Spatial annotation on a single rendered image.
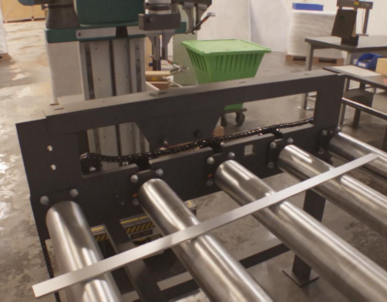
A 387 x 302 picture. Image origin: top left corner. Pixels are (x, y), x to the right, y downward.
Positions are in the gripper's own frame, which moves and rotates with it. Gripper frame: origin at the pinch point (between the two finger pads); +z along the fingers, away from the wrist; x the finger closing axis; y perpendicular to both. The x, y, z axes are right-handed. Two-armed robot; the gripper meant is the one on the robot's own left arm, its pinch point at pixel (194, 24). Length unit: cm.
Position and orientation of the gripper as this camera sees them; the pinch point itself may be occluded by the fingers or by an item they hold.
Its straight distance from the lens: 149.5
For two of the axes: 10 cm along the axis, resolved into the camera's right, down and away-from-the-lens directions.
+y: 3.5, 0.1, -9.4
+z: 0.1, 10.0, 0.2
